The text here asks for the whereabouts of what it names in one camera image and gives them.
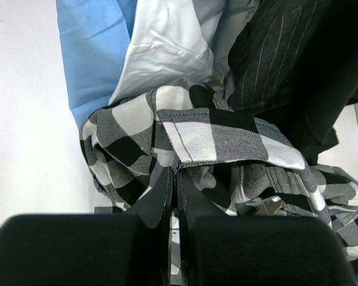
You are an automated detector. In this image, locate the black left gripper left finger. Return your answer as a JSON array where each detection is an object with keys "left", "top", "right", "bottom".
[{"left": 0, "top": 168, "right": 171, "bottom": 285}]

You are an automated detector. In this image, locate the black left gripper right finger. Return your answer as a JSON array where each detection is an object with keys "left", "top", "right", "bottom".
[{"left": 176, "top": 171, "right": 358, "bottom": 285}]

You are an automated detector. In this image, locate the black white checkered shirt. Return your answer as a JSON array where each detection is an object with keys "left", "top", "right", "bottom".
[{"left": 79, "top": 79, "right": 358, "bottom": 285}]

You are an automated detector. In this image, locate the dark pinstriped shirt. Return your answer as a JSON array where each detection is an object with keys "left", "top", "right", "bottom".
[{"left": 228, "top": 0, "right": 332, "bottom": 116}]

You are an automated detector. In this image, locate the light blue shirt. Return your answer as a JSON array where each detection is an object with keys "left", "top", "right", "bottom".
[{"left": 56, "top": 0, "right": 137, "bottom": 126}]

